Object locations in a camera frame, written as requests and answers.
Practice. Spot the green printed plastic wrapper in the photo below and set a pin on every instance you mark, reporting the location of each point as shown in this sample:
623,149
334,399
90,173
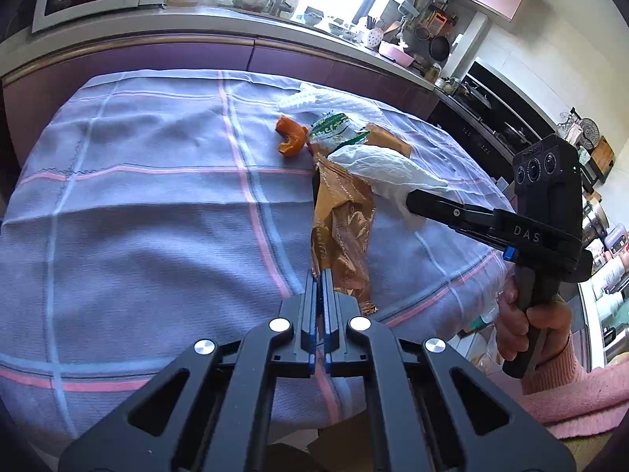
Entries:
333,131

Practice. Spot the orange peel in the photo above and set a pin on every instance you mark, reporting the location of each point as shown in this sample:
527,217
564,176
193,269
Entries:
294,137

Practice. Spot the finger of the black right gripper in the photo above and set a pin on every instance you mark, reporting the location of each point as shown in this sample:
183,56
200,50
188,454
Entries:
470,220

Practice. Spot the black frying pan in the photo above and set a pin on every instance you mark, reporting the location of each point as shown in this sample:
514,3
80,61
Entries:
439,48

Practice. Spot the white foam fruit net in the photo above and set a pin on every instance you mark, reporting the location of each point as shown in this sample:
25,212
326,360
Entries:
323,100

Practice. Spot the purple plaid tablecloth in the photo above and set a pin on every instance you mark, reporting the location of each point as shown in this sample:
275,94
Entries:
155,210

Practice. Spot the person's right hand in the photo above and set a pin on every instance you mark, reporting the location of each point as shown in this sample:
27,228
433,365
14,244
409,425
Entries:
514,325

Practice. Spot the black camera box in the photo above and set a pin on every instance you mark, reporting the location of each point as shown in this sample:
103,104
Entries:
548,185

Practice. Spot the purple kitchen cabinet counter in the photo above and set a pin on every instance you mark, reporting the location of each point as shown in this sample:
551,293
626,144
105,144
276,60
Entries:
40,71

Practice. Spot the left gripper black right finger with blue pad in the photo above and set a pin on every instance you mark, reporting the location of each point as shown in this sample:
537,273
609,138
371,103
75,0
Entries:
429,408

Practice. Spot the white tissue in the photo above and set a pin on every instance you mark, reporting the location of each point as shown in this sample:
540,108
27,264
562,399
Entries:
390,174

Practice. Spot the brown plastic wrapper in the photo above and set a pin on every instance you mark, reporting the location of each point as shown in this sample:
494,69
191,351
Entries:
342,223

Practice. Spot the pink sweater forearm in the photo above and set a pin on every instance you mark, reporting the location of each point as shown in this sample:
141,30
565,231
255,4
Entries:
572,403

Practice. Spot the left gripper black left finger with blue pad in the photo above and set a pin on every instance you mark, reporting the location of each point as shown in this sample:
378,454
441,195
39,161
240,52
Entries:
210,408

